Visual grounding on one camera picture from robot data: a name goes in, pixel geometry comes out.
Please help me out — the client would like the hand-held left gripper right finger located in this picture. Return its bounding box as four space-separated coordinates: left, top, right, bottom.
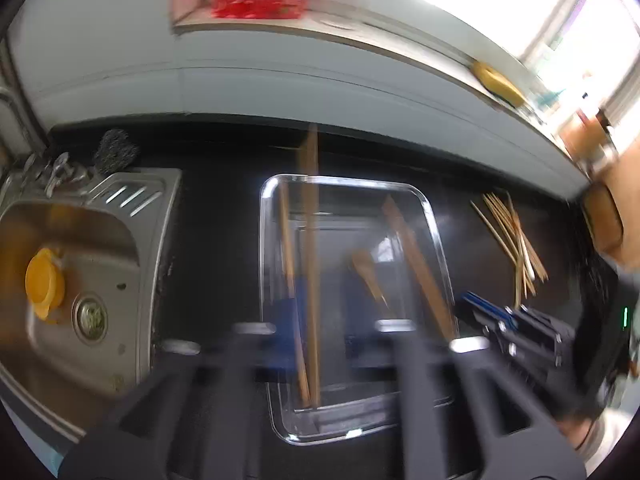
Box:
342 270 587 480

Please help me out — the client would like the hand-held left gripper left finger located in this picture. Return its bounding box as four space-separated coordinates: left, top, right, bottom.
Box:
57 285 306 480

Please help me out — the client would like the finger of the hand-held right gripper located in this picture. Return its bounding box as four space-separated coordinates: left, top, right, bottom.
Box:
472 311 525 357
460 289 531 327

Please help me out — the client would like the pile of bamboo chopsticks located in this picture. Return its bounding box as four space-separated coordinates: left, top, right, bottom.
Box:
470 191 549 312

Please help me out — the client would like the long wooden chopstick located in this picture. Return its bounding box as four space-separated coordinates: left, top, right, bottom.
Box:
298 125 322 407
276 185 312 407
381 195 458 342

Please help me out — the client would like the person's right hand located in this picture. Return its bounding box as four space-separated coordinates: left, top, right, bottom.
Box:
555 411 602 462

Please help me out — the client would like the stainless steel sink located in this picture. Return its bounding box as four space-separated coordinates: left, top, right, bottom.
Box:
0 167 183 442

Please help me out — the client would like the metal drain strainer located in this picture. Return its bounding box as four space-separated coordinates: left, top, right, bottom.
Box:
72 294 109 344

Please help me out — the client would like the yellow sponge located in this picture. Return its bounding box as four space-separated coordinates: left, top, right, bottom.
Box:
472 60 527 107

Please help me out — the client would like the yellow sink plug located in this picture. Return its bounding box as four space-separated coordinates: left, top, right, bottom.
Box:
25 247 66 324

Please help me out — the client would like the steel wool scourer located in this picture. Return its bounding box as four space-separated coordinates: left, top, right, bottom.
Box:
93 128 141 176

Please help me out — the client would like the metal faucet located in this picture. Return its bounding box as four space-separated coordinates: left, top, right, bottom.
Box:
19 151 94 199

